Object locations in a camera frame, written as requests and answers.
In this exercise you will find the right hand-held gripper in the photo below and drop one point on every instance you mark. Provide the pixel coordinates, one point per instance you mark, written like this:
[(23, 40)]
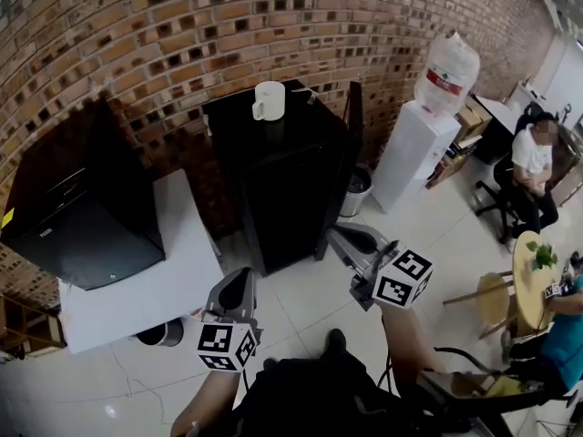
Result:
[(401, 285)]

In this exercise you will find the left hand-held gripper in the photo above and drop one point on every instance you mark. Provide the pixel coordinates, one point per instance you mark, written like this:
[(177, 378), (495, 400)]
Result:
[(223, 344)]

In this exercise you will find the person's right forearm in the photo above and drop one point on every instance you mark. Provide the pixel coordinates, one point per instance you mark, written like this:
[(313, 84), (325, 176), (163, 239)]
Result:
[(405, 344)]

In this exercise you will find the person's left forearm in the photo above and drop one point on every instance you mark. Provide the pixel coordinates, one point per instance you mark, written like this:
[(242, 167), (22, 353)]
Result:
[(205, 403)]

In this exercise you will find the steel trash bin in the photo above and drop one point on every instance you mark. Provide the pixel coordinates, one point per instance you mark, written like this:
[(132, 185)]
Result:
[(355, 194)]

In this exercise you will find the white table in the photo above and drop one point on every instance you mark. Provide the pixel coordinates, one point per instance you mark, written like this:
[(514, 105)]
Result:
[(182, 244)]

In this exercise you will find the person's left black shoe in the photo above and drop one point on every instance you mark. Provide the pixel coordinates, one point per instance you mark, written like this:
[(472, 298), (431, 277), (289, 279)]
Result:
[(270, 364)]

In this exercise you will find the person's black shoe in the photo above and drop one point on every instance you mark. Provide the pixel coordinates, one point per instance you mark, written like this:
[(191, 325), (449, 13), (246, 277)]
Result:
[(270, 364), (337, 342)]

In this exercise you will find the black trash bin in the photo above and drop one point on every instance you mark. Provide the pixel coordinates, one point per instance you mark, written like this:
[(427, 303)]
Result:
[(161, 332)]

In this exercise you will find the person's right black shoe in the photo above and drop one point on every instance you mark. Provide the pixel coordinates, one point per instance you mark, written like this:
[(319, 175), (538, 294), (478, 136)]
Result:
[(337, 342)]

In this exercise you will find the white water dispenser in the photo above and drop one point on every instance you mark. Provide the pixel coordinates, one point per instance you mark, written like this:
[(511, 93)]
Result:
[(410, 153)]

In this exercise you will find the person's black trousers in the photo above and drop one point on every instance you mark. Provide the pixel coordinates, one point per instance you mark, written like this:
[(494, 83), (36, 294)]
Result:
[(309, 403)]

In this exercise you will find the round wooden stool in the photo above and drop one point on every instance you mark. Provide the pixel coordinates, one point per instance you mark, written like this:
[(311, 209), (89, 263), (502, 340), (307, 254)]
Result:
[(494, 298)]

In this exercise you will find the black office chair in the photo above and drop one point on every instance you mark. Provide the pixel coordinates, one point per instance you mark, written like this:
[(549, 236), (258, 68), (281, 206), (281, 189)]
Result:
[(501, 198)]

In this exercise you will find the small clear plastic item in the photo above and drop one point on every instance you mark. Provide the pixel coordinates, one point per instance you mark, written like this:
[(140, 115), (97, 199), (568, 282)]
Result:
[(306, 94)]

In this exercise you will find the cardboard box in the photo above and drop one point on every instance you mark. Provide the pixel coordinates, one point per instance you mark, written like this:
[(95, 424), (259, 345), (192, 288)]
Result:
[(469, 118)]

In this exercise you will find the white mug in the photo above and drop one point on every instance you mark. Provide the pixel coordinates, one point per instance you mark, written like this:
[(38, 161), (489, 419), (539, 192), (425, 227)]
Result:
[(271, 100)]

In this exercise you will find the round wooden table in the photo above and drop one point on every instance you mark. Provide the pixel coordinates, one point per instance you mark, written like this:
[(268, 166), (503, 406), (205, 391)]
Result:
[(530, 289)]

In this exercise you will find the small green plant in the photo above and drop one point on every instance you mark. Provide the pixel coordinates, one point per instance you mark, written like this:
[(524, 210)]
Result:
[(542, 255)]

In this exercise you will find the white desk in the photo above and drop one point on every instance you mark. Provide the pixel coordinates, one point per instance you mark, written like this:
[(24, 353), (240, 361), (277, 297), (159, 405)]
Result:
[(496, 107)]

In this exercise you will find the clear water jug red label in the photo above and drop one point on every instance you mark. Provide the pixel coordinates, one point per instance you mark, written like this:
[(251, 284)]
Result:
[(448, 71)]

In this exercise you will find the low wooden shelf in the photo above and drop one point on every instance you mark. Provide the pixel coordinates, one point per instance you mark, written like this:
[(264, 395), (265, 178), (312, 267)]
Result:
[(32, 326)]

